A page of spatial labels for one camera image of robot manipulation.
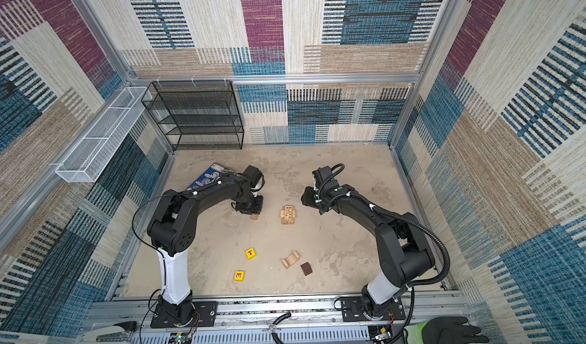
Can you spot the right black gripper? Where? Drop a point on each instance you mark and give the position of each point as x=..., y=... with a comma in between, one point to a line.
x=307, y=200

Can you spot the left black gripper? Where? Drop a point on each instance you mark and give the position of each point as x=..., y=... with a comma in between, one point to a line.
x=256, y=210

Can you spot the patterned wood block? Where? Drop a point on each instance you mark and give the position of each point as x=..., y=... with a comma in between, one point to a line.
x=288, y=208

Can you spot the light wood block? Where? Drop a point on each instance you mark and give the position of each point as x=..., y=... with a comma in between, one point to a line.
x=288, y=215

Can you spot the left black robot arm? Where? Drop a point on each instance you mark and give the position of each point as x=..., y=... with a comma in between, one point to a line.
x=173, y=226

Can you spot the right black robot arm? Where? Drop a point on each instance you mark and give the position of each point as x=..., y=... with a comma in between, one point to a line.
x=404, y=251

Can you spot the wood arch block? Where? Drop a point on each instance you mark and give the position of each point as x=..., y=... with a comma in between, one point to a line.
x=291, y=259

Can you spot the dark red triangular block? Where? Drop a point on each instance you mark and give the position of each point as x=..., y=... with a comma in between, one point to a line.
x=306, y=269

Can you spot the black and green gloved hand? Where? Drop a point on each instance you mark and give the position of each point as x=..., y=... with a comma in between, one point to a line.
x=440, y=330

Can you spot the yellow cube with red letter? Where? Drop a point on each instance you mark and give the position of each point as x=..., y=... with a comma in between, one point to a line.
x=251, y=253

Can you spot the blue paperback comic book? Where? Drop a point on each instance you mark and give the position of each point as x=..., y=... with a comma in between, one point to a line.
x=210, y=176

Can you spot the small yellow letter cube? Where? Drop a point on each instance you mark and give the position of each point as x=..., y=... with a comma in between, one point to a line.
x=239, y=276

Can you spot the black wire mesh shelf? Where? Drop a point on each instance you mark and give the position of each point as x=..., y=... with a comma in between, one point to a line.
x=196, y=115

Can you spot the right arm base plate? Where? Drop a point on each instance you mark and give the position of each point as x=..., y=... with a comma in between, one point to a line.
x=355, y=309

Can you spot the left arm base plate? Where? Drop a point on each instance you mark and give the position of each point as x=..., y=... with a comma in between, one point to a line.
x=201, y=314

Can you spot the white wire mesh basket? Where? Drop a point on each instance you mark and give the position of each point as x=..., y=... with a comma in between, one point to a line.
x=90, y=156

